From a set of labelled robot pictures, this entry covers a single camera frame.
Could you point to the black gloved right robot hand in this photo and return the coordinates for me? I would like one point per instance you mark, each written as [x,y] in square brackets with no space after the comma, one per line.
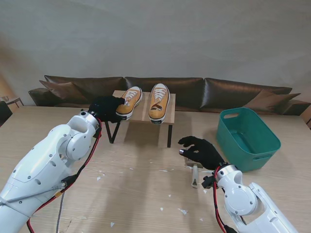
[206,153]

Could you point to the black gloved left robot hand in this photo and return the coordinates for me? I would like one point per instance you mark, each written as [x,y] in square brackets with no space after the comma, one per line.
[104,108]

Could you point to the yellow canvas sneaker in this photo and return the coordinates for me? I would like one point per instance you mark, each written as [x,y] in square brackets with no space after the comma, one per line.
[130,104]
[159,104]

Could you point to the beige hand brush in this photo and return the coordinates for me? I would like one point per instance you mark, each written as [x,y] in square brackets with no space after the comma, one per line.
[194,177]

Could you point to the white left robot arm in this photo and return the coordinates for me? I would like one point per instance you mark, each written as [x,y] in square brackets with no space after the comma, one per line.
[43,165]

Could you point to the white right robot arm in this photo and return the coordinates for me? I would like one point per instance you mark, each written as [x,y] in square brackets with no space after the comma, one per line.
[240,196]

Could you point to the teal plastic basin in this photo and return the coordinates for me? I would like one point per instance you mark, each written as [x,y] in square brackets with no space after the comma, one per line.
[245,143]

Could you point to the small wooden stand black legs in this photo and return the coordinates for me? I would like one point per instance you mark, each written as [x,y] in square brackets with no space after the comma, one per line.
[144,114]

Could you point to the brown cushion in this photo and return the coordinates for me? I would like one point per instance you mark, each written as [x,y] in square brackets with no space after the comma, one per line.
[65,91]
[269,100]

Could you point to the brown leather sofa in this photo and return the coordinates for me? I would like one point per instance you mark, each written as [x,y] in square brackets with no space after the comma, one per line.
[189,92]

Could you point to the small background side table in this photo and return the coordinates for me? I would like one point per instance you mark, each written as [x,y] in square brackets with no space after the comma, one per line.
[13,100]

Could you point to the light wooden furniture piece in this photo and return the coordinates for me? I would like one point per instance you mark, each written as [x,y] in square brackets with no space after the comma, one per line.
[306,120]

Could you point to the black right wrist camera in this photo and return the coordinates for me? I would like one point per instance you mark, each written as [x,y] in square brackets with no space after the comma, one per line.
[209,182]

